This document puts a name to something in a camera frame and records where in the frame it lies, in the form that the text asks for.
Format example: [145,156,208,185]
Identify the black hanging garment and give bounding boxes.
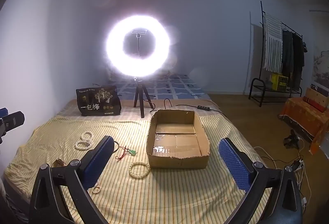
[292,33,308,91]

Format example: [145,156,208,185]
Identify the black printed bag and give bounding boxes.
[76,85,122,117]

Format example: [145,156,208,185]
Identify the white cables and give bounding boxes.
[253,146,312,214]

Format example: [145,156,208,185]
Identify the yellow box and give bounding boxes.
[271,73,289,91]

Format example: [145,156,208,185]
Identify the ring light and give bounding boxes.
[105,15,172,79]

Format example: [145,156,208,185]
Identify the cream bead bracelet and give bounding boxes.
[129,162,151,179]

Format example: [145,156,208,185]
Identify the black clothes rack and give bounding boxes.
[248,1,308,108]

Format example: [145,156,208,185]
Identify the dark green hanging garment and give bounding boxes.
[281,29,294,81]

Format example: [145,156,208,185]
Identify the striped hanging towel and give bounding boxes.
[262,13,283,73]

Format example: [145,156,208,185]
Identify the beige box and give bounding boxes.
[306,87,329,104]

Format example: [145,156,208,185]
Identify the cardboard box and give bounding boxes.
[146,109,211,169]

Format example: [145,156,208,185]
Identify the yellow striped cloth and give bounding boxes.
[1,113,273,224]

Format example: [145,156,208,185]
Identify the phone holder clamp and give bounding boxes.
[131,29,148,59]

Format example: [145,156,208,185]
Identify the wall poster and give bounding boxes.
[312,45,329,86]

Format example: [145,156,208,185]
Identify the small brown object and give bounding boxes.
[51,159,66,169]

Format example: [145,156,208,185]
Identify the black tripod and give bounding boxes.
[133,77,151,119]

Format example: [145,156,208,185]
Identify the black cable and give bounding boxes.
[148,99,227,114]

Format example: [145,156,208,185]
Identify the red cord jade pendant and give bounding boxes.
[115,146,138,160]

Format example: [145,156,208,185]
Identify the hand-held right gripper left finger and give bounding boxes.
[29,135,115,224]

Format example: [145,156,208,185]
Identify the red box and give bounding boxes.
[302,96,327,112]

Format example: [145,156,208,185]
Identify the black object on floor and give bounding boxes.
[283,129,300,148]

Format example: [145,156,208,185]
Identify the blue patterned blanket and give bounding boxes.
[113,74,212,101]

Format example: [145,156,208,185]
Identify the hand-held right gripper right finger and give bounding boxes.
[218,137,304,224]

